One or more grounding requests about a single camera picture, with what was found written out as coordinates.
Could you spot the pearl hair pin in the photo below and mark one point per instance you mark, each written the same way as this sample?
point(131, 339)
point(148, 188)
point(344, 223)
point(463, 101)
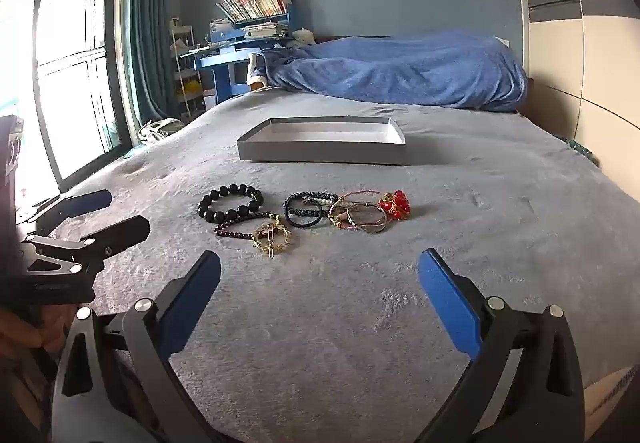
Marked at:
point(327, 199)

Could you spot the silver bangle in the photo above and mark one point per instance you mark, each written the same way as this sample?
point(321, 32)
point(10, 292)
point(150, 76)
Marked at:
point(373, 229)

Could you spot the cardboard box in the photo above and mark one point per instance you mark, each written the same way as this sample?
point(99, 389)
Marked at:
point(607, 403)

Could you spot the blue pillow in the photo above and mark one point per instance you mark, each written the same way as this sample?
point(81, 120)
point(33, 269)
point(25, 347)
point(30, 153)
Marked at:
point(400, 73)

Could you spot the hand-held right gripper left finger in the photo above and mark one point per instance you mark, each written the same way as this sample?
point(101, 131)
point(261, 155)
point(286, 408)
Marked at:
point(192, 303)

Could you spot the teal curtain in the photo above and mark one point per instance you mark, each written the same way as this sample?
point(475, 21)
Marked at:
point(150, 23)

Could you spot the beige wardrobe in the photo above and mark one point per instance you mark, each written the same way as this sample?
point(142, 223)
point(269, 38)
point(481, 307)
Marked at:
point(575, 48)

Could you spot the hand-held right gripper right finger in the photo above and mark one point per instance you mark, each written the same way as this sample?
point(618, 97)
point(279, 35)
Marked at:
point(450, 308)

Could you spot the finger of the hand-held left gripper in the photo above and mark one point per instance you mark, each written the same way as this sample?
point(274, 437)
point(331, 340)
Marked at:
point(122, 232)
point(82, 204)

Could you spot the blue desk with shelf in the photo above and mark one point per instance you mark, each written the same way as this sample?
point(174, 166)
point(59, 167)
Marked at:
point(220, 65)

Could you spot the grey cardboard tray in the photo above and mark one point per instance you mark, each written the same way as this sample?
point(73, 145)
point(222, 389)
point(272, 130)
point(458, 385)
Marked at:
point(325, 143)

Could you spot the white bag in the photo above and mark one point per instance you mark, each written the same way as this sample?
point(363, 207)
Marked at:
point(157, 129)

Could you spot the stack of papers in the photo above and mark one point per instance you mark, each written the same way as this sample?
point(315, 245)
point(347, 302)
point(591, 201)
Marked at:
point(265, 30)

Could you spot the white rolling cart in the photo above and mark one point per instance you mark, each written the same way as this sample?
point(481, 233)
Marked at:
point(182, 73)

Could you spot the thin metal charm bangle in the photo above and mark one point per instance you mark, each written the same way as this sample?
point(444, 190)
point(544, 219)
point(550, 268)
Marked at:
point(333, 218)

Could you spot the black framed window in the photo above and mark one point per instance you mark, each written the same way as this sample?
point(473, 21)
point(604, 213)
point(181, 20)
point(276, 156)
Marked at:
point(70, 73)

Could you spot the teal patterned cloth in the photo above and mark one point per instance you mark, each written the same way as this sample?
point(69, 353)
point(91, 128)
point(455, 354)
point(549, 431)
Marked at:
point(582, 150)

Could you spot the row of books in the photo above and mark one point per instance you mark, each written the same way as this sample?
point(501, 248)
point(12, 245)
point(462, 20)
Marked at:
point(252, 5)

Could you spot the white plush toy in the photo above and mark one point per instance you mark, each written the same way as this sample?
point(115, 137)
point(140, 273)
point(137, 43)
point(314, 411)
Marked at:
point(301, 38)

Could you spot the white fleece garment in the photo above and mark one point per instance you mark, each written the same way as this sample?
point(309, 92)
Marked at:
point(256, 70)

